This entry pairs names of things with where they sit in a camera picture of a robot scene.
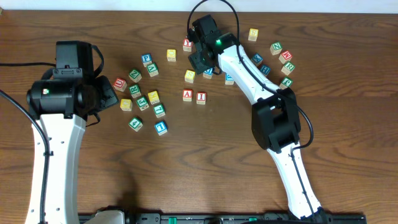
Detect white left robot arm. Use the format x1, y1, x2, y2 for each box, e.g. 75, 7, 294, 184
25, 40, 119, 223

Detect blue p block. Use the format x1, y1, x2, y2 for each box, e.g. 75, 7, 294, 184
225, 73, 234, 85
141, 54, 153, 67

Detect red A block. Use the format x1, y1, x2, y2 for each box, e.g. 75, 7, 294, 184
182, 89, 193, 101

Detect green V block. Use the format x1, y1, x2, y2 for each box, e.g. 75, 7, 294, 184
147, 63, 159, 77

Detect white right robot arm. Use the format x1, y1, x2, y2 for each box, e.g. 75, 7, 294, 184
187, 15, 327, 223

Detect blue P block left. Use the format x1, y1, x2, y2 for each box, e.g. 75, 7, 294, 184
141, 54, 153, 67

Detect red M block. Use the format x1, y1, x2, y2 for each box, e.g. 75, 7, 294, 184
279, 50, 293, 64

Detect blue X block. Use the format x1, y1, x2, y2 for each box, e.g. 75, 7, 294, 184
251, 53, 263, 67

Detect green R block right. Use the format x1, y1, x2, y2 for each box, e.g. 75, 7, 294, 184
281, 61, 295, 75

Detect yellow O block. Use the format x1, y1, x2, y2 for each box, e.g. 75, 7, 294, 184
167, 49, 177, 62

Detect green J block right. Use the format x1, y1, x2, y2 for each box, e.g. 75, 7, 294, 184
279, 77, 293, 90

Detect blue H block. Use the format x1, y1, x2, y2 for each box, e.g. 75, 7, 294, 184
259, 65, 271, 76

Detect yellow S block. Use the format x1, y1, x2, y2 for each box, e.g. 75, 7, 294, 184
184, 70, 196, 83

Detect green n block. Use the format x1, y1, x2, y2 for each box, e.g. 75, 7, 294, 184
270, 42, 283, 55
129, 69, 142, 83

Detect green j block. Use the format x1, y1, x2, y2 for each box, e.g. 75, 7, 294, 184
279, 77, 293, 90
136, 96, 149, 111

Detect yellow block far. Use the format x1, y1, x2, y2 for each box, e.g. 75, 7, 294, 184
248, 28, 259, 42

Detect blue T block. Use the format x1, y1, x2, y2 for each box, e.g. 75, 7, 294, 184
154, 121, 168, 136

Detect green L block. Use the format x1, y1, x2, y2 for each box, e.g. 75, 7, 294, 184
154, 104, 165, 118

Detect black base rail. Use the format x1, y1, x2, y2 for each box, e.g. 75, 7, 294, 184
78, 212, 367, 224

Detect red U block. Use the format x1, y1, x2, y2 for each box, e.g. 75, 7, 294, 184
113, 78, 127, 92

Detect red Y block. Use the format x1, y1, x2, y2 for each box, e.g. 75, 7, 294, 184
183, 39, 193, 52

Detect green 4 block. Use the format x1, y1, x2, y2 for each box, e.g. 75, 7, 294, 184
128, 117, 143, 132

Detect yellow K block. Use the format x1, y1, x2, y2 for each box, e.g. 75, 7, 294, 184
147, 91, 160, 105

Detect yellow G block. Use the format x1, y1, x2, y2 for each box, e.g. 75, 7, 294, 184
120, 99, 132, 111

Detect red I block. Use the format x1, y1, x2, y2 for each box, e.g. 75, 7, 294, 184
196, 92, 206, 105

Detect green N block right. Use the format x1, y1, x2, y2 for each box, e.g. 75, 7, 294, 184
270, 42, 283, 55

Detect blue D block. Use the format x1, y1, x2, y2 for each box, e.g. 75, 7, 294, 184
203, 68, 214, 79

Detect green r block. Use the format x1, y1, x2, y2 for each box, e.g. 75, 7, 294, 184
281, 61, 295, 75
129, 84, 142, 98

